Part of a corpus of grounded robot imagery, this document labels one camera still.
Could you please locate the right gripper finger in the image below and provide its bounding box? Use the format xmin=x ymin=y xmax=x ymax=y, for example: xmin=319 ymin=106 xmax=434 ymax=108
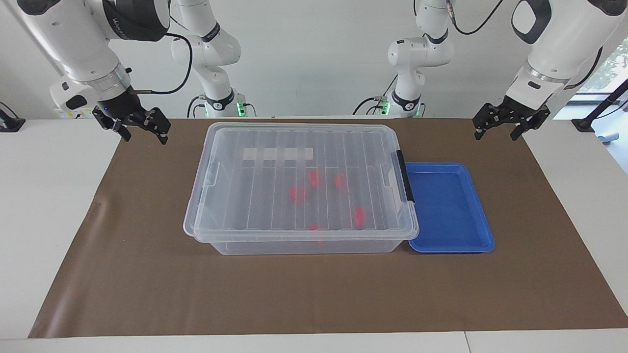
xmin=110 ymin=120 xmax=132 ymax=143
xmin=146 ymin=107 xmax=172 ymax=145

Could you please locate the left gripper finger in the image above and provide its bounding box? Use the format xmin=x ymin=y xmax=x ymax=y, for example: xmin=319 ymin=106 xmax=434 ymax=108
xmin=510 ymin=108 xmax=551 ymax=141
xmin=472 ymin=103 xmax=494 ymax=141

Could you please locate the clear ribbed plastic lid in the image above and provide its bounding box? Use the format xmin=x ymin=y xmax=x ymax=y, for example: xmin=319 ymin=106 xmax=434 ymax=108
xmin=183 ymin=122 xmax=420 ymax=243

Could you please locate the blue plastic tray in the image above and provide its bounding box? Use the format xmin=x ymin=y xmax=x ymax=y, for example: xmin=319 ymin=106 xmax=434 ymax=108
xmin=405 ymin=162 xmax=495 ymax=254

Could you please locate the clear plastic storage box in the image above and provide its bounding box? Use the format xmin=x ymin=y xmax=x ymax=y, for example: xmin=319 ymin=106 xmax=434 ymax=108
xmin=194 ymin=125 xmax=415 ymax=255

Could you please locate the white power strip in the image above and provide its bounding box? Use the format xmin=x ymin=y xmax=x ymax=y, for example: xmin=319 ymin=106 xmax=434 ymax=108
xmin=53 ymin=109 xmax=96 ymax=120

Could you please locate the black tripod stand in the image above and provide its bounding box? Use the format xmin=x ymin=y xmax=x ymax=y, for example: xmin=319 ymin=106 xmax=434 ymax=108
xmin=572 ymin=78 xmax=628 ymax=133

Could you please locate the window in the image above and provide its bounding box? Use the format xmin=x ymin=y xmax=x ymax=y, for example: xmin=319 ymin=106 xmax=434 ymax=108
xmin=576 ymin=37 xmax=628 ymax=95

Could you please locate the black stand foot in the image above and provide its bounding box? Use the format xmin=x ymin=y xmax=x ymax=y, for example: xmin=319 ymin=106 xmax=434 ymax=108
xmin=0 ymin=101 xmax=26 ymax=133

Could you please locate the brown table mat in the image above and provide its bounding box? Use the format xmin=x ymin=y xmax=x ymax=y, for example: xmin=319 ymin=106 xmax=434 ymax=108
xmin=28 ymin=118 xmax=628 ymax=339

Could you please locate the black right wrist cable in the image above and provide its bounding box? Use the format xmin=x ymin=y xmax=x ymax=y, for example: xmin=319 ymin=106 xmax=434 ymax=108
xmin=129 ymin=32 xmax=193 ymax=95

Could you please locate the black right base cable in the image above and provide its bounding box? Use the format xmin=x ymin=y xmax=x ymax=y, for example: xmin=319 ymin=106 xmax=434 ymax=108
xmin=186 ymin=96 xmax=208 ymax=118

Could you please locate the black base cable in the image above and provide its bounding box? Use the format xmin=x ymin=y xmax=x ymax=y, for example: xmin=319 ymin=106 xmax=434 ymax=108
xmin=186 ymin=96 xmax=208 ymax=118
xmin=352 ymin=96 xmax=389 ymax=116

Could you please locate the black left forearm cable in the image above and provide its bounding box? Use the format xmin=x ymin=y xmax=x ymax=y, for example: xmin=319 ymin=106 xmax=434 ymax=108
xmin=564 ymin=47 xmax=603 ymax=91

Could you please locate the black left shoulder cable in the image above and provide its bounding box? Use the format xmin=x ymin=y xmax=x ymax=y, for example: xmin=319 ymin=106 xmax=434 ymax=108
xmin=444 ymin=0 xmax=506 ymax=36

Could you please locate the black box latch handle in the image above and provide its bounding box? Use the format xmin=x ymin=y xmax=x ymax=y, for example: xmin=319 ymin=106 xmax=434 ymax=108
xmin=396 ymin=150 xmax=416 ymax=204

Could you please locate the black left base cable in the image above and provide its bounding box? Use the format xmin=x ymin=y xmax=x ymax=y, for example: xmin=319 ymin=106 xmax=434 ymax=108
xmin=352 ymin=96 xmax=389 ymax=116

